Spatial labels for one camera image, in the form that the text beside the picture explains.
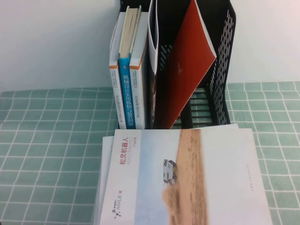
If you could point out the red cover book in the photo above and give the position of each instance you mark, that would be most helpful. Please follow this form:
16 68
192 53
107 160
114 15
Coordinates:
187 58

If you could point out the white book orange stripe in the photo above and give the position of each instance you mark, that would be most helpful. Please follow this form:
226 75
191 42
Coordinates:
116 93
139 98

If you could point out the blue spine book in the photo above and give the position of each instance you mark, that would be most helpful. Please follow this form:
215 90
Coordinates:
127 93

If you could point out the black plastic book holder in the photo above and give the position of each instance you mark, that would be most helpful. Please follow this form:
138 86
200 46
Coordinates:
167 30

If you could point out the white curved magazine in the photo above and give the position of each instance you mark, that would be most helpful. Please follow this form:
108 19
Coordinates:
153 54

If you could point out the white paper booklet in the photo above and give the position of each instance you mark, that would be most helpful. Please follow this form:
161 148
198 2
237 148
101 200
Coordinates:
106 152
96 206

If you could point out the AgileX robot brochure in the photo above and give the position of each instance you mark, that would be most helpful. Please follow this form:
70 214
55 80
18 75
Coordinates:
187 175

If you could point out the green checked tablecloth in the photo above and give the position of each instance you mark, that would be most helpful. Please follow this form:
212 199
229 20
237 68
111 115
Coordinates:
47 140

